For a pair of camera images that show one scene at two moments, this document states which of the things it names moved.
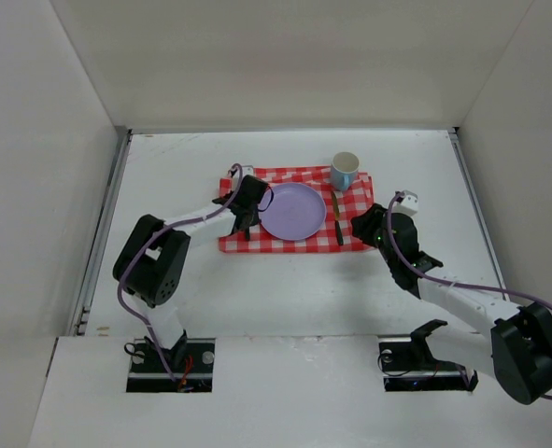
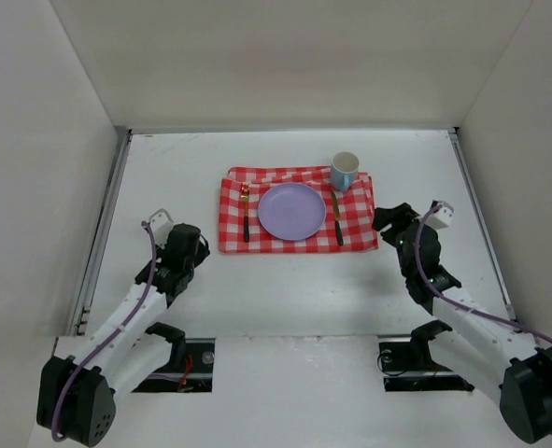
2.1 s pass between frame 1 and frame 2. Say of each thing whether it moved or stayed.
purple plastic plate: stayed
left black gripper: moved
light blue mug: stayed
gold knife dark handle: stayed
